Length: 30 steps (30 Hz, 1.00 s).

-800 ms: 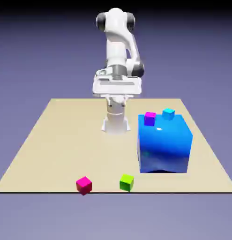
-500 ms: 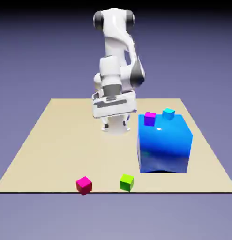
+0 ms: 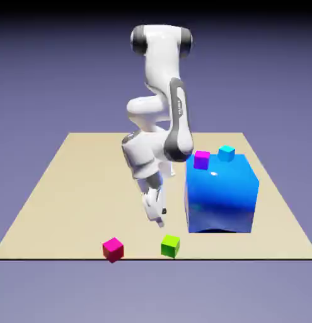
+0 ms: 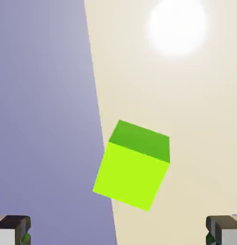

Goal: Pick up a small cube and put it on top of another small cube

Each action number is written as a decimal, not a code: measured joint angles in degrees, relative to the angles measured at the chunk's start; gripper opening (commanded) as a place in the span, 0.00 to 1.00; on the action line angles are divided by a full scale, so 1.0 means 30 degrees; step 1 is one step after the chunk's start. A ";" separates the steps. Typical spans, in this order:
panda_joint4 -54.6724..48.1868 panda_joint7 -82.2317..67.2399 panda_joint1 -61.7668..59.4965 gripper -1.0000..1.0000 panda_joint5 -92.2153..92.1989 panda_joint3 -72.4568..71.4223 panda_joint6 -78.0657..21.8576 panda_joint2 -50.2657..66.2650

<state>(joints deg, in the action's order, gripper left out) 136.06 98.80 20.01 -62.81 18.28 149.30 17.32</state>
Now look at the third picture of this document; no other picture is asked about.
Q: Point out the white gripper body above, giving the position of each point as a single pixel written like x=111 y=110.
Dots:
x=153 y=204

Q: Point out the small pink cube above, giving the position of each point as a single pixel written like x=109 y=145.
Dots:
x=112 y=249

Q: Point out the large blue box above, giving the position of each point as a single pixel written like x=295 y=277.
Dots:
x=221 y=196

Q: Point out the small cyan cube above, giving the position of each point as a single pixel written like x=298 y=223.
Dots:
x=226 y=153

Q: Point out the small purple cube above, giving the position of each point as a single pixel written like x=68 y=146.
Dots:
x=201 y=160

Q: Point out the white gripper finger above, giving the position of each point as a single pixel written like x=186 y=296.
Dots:
x=160 y=223

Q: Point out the small green cube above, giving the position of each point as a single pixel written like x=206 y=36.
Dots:
x=170 y=245

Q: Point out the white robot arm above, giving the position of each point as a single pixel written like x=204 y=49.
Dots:
x=158 y=75

